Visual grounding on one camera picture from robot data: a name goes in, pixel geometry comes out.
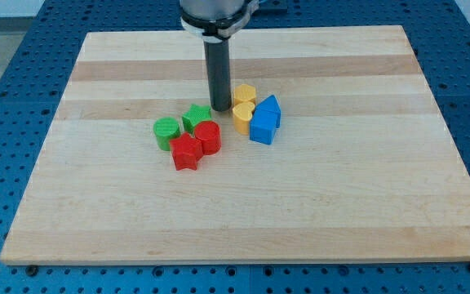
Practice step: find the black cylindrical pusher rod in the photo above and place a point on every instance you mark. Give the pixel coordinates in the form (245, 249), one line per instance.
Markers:
(218, 74)

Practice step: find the green star block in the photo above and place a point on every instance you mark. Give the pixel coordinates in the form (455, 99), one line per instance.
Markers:
(195, 115)

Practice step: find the red star block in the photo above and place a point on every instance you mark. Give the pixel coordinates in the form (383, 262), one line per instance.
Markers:
(186, 152)

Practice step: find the yellow hexagon block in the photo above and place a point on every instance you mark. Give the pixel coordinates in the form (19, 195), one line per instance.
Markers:
(244, 93)

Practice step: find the yellow heart block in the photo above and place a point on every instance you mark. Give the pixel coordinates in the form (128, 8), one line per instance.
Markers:
(242, 115)

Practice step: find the blue pentagon block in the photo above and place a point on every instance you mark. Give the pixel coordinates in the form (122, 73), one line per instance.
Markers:
(271, 105)

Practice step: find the red cylinder block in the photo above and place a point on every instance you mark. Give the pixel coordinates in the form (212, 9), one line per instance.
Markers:
(209, 134)

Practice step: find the green cylinder block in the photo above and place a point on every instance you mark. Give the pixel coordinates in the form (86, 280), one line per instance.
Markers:
(166, 129)

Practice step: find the blue cube block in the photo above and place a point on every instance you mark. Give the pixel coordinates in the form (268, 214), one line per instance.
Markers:
(263, 127)

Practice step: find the wooden board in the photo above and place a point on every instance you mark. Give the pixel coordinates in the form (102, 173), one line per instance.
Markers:
(363, 168)

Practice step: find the blue perforated table mat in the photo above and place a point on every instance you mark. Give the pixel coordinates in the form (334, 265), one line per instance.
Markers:
(36, 77)

